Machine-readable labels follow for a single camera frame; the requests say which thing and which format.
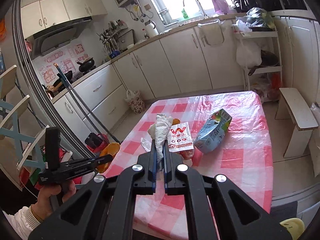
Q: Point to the white wooden stool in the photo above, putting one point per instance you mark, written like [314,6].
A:
[293,106]

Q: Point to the white plastic bag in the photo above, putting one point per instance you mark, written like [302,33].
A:
[248,54]

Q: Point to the utensil wall rack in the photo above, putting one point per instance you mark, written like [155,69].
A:
[110,36]

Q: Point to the purple cloth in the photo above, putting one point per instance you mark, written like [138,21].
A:
[221,6]

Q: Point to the floral waste basket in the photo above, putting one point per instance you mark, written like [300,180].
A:
[135,101]

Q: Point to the pink checkered tablecloth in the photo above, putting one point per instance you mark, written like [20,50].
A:
[244,156]

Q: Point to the white thermos jug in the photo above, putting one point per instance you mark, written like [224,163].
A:
[151,29]

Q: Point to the green dish soap bottle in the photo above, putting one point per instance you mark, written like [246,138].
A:
[185,16]

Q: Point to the large orange peel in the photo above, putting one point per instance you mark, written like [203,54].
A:
[175,121]

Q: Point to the black range hood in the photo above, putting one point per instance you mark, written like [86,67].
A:
[56,36]

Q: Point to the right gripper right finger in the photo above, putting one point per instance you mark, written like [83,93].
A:
[172,185]

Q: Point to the black wok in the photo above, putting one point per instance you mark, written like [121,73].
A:
[87,65]

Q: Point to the red white snack wrapper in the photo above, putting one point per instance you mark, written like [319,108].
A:
[179,138]

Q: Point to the white storage trolley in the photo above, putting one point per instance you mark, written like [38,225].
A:
[268,41]

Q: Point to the blue milk carton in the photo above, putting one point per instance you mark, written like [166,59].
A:
[213,131]

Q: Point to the blue wooden shelf rack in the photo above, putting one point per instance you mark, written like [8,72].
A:
[18,150]

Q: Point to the chrome kitchen faucet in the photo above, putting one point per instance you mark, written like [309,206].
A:
[193,8]

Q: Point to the black pan on trolley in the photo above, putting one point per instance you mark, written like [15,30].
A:
[268,59]

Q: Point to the dark bag on trolley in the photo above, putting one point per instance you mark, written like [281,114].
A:
[256,19]

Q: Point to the white hanging door bin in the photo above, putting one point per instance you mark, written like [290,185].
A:
[211,33]

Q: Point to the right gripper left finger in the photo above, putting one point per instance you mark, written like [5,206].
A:
[146,182]

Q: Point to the white sleeve forearm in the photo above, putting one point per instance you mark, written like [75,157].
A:
[24,221]

